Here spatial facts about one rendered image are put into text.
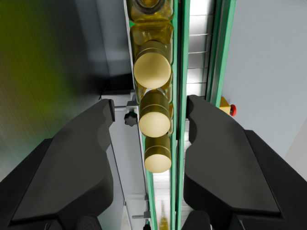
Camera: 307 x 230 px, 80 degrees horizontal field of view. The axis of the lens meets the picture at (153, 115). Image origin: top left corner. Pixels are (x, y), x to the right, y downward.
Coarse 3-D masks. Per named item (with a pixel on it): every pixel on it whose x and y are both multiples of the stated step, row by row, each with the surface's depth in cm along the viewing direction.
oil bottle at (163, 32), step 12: (144, 24) 23; (156, 24) 22; (168, 24) 22; (132, 36) 22; (144, 36) 21; (156, 36) 21; (168, 36) 22; (132, 48) 23; (168, 48) 22; (132, 60) 24
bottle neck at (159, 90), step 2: (156, 88) 24; (158, 88) 24; (160, 88) 24; (146, 90) 24; (148, 90) 24; (150, 90) 23; (152, 90) 23; (154, 90) 23; (156, 90) 23; (158, 90) 23; (160, 90) 24; (162, 90) 24; (144, 92) 24; (146, 92) 24; (148, 92) 23; (150, 92) 23; (158, 92) 23; (160, 92) 23; (162, 92) 24; (144, 94) 24; (164, 94) 25
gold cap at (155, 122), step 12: (144, 96) 22; (156, 96) 21; (144, 108) 20; (156, 108) 19; (168, 108) 21; (144, 120) 19; (156, 120) 19; (168, 120) 19; (144, 132) 20; (156, 132) 20
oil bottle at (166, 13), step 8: (128, 0) 20; (144, 0) 22; (152, 0) 22; (168, 0) 19; (128, 8) 20; (168, 8) 20; (128, 16) 22; (136, 16) 21; (144, 16) 20; (152, 16) 20; (160, 16) 20; (168, 16) 21
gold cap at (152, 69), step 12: (144, 48) 17; (156, 48) 17; (144, 60) 16; (156, 60) 16; (168, 60) 16; (144, 72) 16; (156, 72) 16; (168, 72) 16; (144, 84) 17; (156, 84) 17
